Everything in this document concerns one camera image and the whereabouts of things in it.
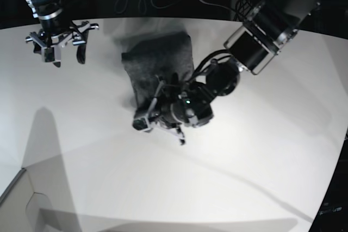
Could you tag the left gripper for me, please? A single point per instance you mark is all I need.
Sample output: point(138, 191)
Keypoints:
point(174, 106)

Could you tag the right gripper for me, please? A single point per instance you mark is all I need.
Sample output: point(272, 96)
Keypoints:
point(77, 35)

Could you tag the dark grey t-shirt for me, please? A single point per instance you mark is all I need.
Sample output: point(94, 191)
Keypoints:
point(165, 56)

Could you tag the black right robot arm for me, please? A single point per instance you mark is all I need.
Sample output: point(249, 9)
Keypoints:
point(57, 30)

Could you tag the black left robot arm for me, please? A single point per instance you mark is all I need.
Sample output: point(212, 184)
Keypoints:
point(267, 28)

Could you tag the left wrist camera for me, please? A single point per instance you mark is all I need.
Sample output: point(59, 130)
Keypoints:
point(141, 124)

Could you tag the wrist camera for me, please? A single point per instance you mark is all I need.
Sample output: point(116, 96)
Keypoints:
point(141, 124)
point(51, 54)

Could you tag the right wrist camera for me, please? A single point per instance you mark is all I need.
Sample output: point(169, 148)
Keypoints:
point(51, 54)

